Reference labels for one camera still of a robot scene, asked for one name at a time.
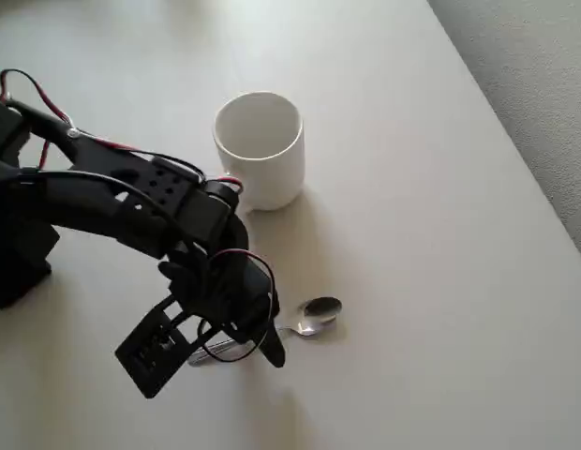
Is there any red gripper servo wire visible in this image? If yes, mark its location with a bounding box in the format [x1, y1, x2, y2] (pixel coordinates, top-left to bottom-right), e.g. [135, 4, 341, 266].
[196, 249, 279, 365]

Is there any white ceramic mug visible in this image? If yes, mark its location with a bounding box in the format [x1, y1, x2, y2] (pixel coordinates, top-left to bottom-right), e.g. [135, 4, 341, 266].
[212, 90, 305, 213]

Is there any silver metal teaspoon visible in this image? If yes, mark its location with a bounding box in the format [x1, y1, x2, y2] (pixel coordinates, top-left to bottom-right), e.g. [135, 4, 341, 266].
[186, 295, 344, 368]

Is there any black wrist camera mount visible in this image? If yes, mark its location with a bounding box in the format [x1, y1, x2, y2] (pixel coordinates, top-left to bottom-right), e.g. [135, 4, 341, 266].
[114, 292, 212, 401]

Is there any black camera cable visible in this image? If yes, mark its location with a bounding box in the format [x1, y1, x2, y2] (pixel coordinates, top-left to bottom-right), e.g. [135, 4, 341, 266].
[16, 168, 212, 263]

